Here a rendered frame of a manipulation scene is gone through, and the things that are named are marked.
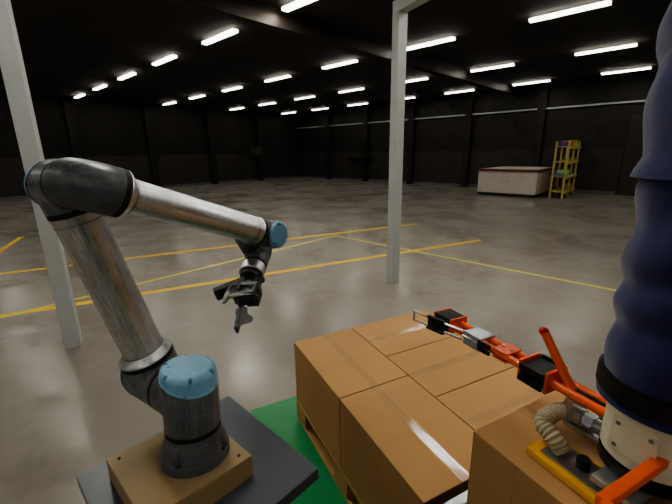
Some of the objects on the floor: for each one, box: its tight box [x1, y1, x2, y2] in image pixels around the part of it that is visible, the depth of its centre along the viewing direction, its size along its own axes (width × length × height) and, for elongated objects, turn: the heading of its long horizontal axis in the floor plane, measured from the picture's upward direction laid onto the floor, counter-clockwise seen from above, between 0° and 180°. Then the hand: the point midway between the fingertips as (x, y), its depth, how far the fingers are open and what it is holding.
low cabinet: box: [477, 166, 558, 198], centre depth 1417 cm, size 207×256×96 cm
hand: (228, 319), depth 118 cm, fingers open, 14 cm apart
